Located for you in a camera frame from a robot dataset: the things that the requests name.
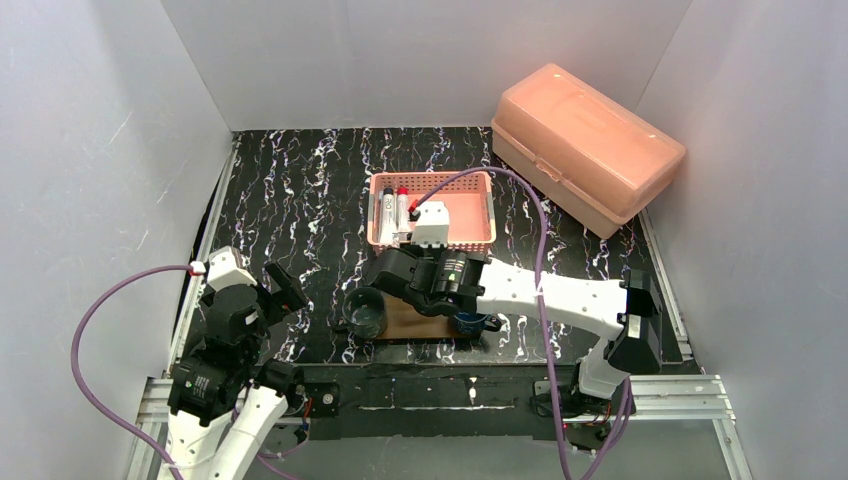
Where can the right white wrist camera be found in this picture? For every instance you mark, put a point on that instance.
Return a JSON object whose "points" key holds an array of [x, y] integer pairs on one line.
{"points": [[431, 228]]}

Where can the black capped toothpaste tube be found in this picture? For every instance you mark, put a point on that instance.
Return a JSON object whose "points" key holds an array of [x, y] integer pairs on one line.
{"points": [[387, 217]]}

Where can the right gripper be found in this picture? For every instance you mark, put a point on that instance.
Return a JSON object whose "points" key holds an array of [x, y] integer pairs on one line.
{"points": [[411, 280]]}

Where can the pink plastic basket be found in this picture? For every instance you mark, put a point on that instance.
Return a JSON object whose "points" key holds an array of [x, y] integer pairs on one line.
{"points": [[468, 201]]}

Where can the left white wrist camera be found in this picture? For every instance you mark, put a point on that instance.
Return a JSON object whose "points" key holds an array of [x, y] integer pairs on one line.
{"points": [[224, 268]]}

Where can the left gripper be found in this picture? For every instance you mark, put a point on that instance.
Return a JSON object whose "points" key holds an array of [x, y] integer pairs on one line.
{"points": [[276, 299]]}

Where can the aluminium frame rail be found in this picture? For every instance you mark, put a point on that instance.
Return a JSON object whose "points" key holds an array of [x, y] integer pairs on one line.
{"points": [[656, 398]]}

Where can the brown wooden oval tray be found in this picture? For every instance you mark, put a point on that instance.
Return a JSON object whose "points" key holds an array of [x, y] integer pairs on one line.
{"points": [[405, 323]]}

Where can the grey green mug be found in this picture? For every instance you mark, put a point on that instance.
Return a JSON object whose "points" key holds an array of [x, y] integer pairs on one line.
{"points": [[364, 313]]}

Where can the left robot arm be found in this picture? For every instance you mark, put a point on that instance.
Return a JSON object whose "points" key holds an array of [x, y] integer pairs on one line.
{"points": [[223, 403]]}

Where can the red capped toothpaste tube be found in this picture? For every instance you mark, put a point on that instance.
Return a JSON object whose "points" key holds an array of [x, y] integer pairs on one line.
{"points": [[402, 210]]}

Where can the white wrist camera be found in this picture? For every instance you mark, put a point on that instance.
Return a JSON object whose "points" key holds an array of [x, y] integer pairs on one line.
{"points": [[431, 228], [224, 268]]}

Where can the dark blue mug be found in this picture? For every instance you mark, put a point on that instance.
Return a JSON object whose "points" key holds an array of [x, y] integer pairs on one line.
{"points": [[474, 324]]}

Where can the large pink lidded box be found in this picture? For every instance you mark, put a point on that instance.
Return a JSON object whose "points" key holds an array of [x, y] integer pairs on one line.
{"points": [[592, 157]]}

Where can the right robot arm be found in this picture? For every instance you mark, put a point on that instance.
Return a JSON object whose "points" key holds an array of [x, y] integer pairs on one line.
{"points": [[625, 315]]}

